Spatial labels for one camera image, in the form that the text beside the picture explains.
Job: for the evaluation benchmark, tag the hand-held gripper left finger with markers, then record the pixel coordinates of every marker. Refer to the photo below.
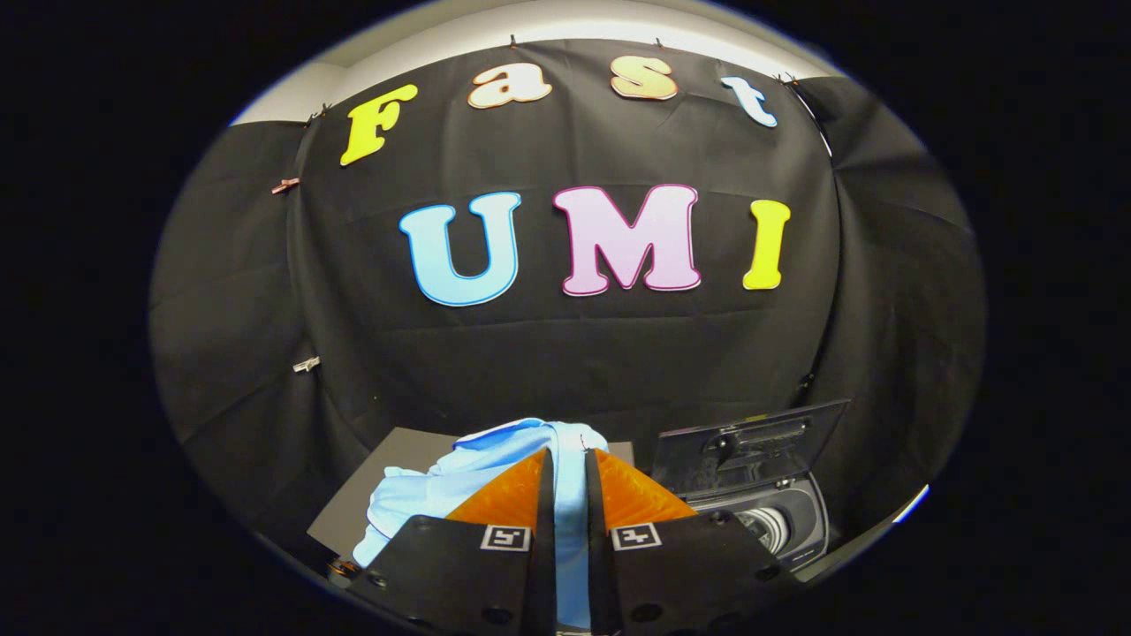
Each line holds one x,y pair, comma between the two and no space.
543,548

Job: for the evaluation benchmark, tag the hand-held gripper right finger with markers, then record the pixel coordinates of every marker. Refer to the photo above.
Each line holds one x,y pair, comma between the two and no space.
596,548

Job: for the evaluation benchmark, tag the light blue polo shirt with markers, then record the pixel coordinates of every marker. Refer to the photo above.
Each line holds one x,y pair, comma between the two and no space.
442,490

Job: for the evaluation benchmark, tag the black backdrop cloth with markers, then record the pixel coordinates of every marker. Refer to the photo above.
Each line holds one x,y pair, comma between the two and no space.
565,353

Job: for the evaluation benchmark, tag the silver clip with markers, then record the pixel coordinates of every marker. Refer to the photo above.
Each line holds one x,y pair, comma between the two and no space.
307,364

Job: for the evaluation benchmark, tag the red clip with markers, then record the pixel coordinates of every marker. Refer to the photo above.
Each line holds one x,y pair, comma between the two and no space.
284,185

